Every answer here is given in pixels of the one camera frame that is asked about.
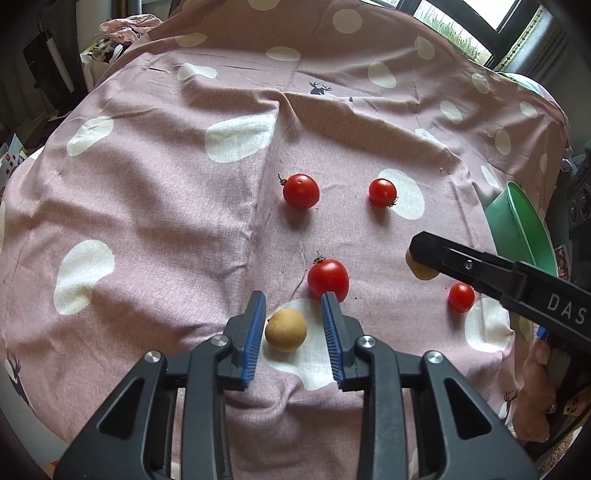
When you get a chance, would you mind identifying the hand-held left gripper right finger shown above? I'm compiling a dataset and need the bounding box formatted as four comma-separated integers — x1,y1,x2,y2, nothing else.
321,291,540,480

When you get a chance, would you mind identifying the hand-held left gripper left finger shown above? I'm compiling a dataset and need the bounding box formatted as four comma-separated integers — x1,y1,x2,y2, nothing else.
53,291,267,480

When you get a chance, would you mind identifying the tan longan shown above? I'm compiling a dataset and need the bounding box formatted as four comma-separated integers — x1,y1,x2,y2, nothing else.
405,249,440,281
264,308,308,354

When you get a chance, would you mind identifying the green plastic bowl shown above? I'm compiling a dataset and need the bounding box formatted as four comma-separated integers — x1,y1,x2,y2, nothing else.
484,181,558,278

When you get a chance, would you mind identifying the person's right hand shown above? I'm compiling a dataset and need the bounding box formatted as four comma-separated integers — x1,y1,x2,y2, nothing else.
512,340,559,444

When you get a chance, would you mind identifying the red cherry tomato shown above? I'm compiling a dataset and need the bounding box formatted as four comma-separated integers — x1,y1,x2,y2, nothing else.
449,282,476,313
307,251,350,304
368,178,399,208
278,173,321,210

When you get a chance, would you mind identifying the pink polka-dot cloth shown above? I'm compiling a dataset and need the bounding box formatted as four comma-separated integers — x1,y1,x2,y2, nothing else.
0,0,571,480

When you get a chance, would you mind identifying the light blue cushion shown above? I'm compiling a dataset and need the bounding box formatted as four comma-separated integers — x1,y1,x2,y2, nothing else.
501,71,555,100

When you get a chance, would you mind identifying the grey curtain with patterned trim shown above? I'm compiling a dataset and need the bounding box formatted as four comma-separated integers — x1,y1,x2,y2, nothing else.
501,9,571,86

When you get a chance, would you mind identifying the colourful printed box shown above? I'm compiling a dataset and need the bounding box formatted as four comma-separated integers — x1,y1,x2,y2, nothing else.
0,134,28,185

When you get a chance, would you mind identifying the white floral bag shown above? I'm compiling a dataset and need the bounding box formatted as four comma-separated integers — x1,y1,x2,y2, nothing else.
81,39,134,88

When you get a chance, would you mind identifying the crumpled pink garment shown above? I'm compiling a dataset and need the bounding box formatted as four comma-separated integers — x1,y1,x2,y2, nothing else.
99,14,162,42

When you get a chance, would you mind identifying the black window frame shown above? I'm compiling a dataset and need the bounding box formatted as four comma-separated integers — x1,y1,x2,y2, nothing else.
365,0,573,79

